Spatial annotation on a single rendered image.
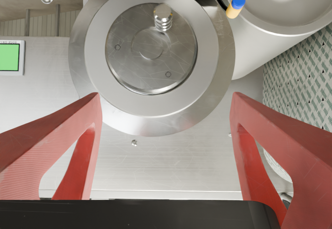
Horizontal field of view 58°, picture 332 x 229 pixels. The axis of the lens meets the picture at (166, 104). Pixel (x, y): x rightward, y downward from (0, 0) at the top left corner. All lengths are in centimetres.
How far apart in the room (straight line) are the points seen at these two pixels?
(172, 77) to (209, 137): 36
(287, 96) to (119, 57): 26
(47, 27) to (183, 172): 352
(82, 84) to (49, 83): 36
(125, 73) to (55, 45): 41
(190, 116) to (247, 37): 10
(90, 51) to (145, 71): 5
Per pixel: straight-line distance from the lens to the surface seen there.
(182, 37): 25
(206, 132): 59
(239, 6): 21
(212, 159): 60
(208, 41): 26
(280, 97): 46
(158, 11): 23
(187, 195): 61
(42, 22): 405
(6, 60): 67
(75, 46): 28
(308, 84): 38
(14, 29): 435
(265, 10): 29
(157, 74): 24
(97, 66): 26
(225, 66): 27
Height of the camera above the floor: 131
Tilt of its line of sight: 4 degrees down
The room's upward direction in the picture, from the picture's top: 179 degrees counter-clockwise
